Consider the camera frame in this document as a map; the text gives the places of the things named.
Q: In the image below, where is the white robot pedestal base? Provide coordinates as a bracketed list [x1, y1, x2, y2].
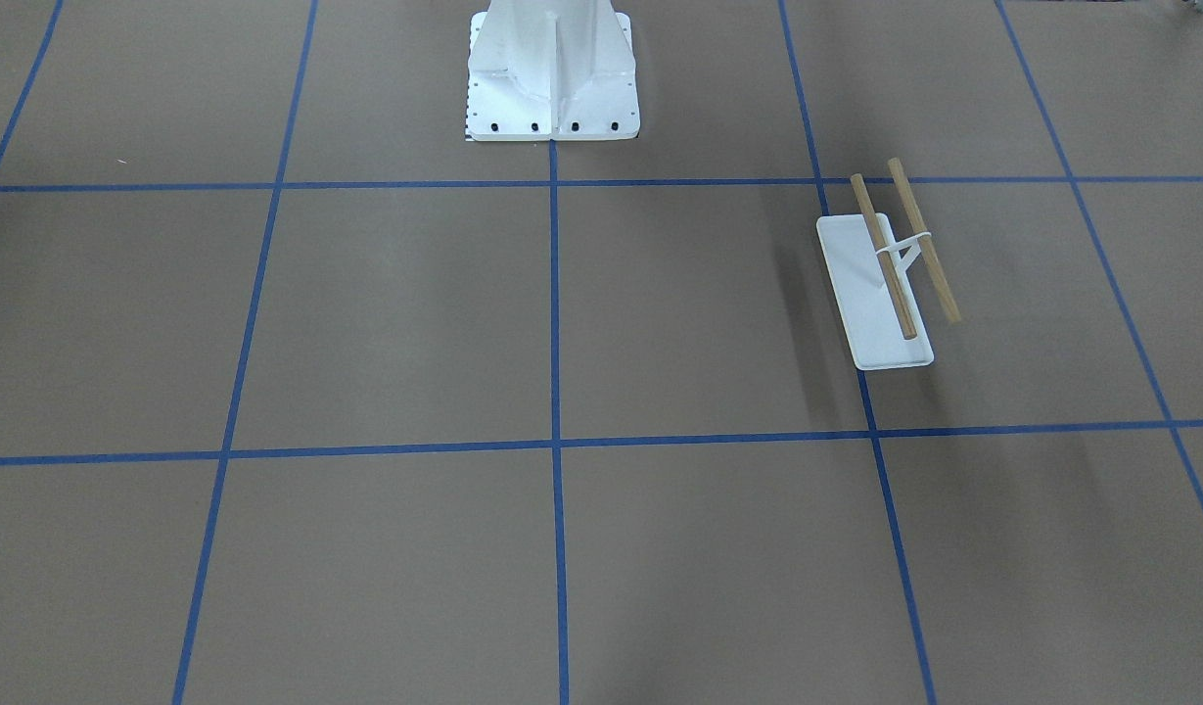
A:
[464, 1, 641, 142]

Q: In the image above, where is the rear wooden rack bar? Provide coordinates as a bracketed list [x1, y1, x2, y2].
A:
[887, 156, 962, 324]

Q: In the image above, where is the front wooden rack bar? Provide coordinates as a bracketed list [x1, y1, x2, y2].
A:
[849, 173, 917, 340]

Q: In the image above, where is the white rack base tray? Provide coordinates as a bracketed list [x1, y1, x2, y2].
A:
[814, 213, 936, 371]

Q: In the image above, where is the wooden rack bar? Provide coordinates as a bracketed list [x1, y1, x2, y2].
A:
[849, 173, 917, 340]
[887, 156, 962, 324]

